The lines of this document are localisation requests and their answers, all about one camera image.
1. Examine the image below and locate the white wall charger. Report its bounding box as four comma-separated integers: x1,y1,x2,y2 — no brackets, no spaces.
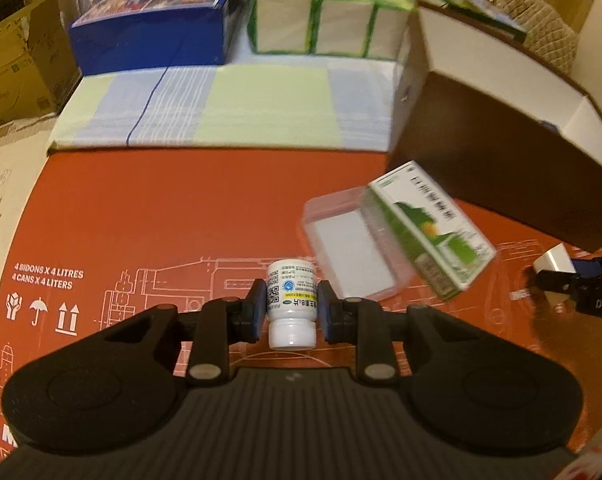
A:
510,242,582,311

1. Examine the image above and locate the small white pill bottle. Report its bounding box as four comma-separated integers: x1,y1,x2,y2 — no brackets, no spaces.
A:
266,259,317,351

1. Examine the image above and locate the green white spray box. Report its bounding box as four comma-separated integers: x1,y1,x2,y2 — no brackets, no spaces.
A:
363,160,496,300

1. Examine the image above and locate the clear plastic case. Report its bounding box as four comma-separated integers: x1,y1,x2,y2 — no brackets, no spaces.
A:
301,186,416,301

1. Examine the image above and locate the red printed cardboard mat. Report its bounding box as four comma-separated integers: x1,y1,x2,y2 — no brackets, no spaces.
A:
0,148,602,460

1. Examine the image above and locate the large brown storage box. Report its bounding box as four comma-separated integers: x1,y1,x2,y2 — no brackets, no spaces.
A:
388,2,602,252

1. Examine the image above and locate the pastel striped folded cloth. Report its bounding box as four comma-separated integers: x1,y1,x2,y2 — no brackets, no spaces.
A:
48,58,395,153

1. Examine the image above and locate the quilted beige chair cushion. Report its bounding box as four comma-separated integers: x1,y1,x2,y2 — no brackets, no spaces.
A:
488,0,578,75

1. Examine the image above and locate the blue puzzle box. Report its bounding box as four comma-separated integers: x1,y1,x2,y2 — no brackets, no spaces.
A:
69,0,244,76

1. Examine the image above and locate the green tissue pack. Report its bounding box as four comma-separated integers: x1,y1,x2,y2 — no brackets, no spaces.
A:
246,0,414,61

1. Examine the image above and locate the brown cardboard carton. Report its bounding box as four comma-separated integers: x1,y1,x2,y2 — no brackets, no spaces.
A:
0,0,80,125

